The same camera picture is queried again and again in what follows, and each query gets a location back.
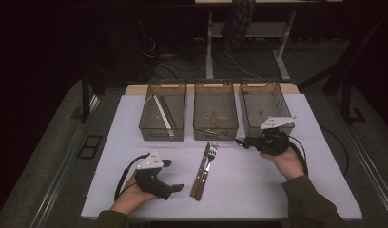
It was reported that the dark patterned cloth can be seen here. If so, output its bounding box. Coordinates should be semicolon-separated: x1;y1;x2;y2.
220;0;257;51

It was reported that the metal straw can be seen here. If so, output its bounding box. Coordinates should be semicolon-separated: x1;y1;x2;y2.
157;95;175;130

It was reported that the black floor cable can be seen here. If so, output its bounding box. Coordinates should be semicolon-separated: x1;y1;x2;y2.
320;126;350;177

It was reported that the white-framed desk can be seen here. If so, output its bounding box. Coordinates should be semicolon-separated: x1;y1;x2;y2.
194;0;343;82

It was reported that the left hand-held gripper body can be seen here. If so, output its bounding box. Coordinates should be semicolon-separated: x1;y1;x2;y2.
134;150;174;201

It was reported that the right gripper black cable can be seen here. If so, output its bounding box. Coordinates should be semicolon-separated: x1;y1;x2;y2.
286;135;310;177

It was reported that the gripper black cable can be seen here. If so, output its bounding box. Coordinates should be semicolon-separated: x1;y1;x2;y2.
114;153;151;202
286;135;310;177

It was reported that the white table cover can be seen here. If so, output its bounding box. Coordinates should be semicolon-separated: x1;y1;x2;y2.
81;93;363;221

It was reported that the person's left hand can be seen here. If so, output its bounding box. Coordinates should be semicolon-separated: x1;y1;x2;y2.
109;175;160;217

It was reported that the wooden-handled fork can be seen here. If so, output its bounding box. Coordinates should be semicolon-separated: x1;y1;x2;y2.
194;142;219;202

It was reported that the white straw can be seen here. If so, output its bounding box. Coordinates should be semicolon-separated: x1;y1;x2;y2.
153;94;175;140

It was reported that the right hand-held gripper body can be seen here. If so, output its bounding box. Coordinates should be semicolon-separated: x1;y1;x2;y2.
254;116;298;156

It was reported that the black metal stand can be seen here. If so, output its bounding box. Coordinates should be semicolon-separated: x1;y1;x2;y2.
339;47;368;125
70;67;106;124

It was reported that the person's right hand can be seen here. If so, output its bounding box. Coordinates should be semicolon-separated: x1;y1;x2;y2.
260;145;306;181

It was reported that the wooden-handled steak knife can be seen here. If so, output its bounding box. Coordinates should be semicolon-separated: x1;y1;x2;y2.
189;141;211;198

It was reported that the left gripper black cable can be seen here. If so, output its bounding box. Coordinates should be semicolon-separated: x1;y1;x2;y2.
114;153;151;202

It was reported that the black floor socket frame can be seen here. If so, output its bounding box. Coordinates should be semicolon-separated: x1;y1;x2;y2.
76;135;104;161

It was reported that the tangle of floor cables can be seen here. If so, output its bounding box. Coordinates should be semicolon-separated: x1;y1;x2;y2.
141;34;262;80

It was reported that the smoky translucent plastic bin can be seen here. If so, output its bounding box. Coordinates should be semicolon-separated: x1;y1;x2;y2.
239;80;296;141
192;80;240;142
138;81;187;143

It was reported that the metal floor rail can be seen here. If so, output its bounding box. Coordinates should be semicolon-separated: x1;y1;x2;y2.
31;94;101;228
338;104;388;217

